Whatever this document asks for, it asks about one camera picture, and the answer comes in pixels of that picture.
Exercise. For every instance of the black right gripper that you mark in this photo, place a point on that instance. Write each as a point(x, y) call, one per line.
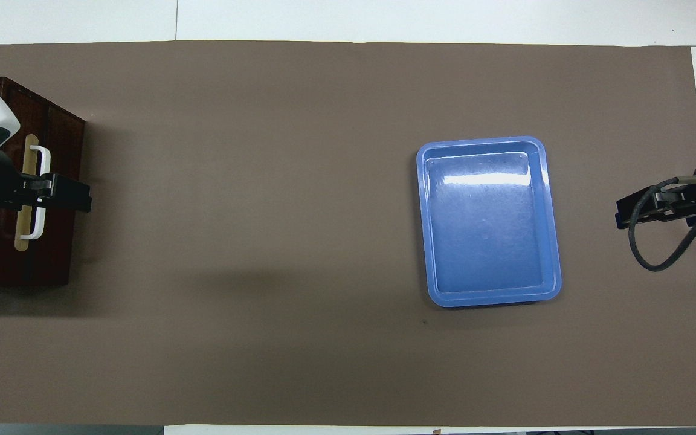
point(695, 202)

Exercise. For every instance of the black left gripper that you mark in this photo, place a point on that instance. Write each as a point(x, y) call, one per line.
point(9, 190)

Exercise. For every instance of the dark wooden drawer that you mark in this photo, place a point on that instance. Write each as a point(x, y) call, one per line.
point(3, 241)

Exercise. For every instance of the blue plastic tray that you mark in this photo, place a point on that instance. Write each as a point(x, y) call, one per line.
point(487, 229)

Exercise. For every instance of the brown table mat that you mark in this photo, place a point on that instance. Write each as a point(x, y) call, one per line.
point(263, 241)

